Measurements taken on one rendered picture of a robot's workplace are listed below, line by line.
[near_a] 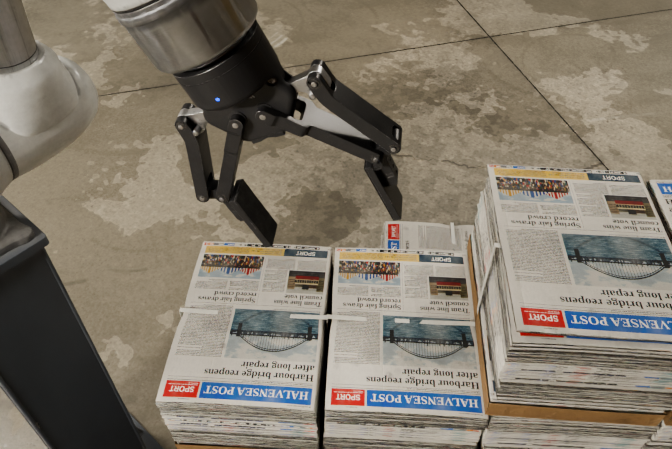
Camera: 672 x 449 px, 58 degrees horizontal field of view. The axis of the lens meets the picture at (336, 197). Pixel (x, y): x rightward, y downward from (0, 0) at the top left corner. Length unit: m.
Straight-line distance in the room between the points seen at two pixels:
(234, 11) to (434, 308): 0.90
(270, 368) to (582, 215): 0.61
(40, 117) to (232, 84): 0.73
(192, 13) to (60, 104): 0.76
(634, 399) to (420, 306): 0.40
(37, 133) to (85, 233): 1.52
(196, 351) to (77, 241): 1.51
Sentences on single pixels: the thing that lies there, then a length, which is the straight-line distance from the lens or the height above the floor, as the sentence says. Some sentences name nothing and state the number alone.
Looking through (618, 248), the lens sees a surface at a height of 1.07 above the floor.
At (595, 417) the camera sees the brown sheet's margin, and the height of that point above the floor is 0.86.
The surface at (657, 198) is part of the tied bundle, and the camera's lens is 1.24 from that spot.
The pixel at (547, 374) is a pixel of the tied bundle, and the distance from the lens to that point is 1.04.
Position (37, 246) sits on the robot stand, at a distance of 1.23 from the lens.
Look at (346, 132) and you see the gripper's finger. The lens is 0.51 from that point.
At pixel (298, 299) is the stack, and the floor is 0.83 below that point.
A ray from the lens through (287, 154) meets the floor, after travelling 2.82.
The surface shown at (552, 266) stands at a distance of 1.04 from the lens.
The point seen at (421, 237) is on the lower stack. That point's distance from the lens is 1.66.
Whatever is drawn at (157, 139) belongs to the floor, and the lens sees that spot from 3.02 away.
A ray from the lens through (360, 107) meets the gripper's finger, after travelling 0.49.
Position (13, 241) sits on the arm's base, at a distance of 1.23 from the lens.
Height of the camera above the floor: 1.83
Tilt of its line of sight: 45 degrees down
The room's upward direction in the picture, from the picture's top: straight up
